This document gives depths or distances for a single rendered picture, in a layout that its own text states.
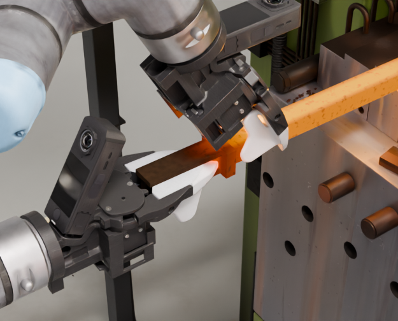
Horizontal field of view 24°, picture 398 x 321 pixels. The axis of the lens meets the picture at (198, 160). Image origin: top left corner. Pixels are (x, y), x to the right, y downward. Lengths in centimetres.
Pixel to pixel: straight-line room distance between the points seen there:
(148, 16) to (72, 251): 26
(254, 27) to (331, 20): 52
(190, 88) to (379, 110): 35
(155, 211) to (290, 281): 52
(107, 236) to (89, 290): 131
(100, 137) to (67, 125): 182
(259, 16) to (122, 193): 22
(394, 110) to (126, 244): 39
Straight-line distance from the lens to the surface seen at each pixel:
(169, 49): 84
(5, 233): 89
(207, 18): 84
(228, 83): 91
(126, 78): 287
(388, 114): 116
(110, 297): 201
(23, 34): 74
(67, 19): 80
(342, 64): 120
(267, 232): 139
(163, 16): 81
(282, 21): 93
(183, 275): 223
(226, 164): 98
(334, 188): 114
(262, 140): 98
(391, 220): 112
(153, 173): 94
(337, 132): 118
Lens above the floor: 163
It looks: 40 degrees down
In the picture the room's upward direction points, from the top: straight up
